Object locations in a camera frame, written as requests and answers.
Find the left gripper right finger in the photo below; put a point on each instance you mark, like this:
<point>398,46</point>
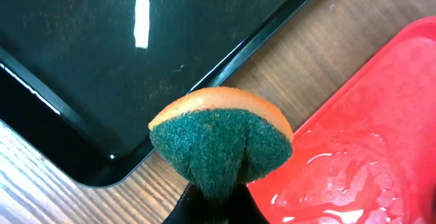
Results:
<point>242,209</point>

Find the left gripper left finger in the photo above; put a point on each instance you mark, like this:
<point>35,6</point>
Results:
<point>191,208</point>

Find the green orange sponge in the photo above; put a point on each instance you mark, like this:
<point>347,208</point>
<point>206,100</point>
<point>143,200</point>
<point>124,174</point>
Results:
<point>220,137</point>

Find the red plastic serving tray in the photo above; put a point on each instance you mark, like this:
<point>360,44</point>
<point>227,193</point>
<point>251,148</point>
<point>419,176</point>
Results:
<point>368,154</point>

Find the black rectangular water tray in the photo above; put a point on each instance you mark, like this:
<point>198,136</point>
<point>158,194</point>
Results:
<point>81,79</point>

